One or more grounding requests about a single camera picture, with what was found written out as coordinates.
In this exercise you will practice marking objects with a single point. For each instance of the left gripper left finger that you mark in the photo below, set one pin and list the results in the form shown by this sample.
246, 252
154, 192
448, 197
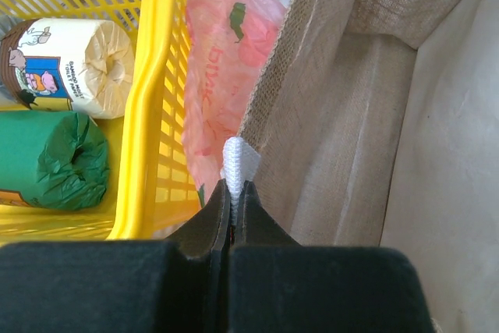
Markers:
175, 284

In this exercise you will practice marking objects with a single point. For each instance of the pink plastic grocery bag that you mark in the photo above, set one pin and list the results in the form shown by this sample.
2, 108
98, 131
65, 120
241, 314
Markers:
230, 43

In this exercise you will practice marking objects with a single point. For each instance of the large yellow shopping basket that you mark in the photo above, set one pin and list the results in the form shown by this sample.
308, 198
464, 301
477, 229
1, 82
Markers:
150, 188

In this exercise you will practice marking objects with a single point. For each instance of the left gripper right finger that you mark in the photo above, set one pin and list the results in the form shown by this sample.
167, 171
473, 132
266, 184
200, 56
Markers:
278, 285

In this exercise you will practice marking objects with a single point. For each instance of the green toilet paper roll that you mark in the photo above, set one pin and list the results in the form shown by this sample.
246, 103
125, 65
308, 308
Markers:
53, 160

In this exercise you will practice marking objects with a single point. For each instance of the brown burlap tote bag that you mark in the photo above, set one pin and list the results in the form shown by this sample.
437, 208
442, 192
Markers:
377, 124

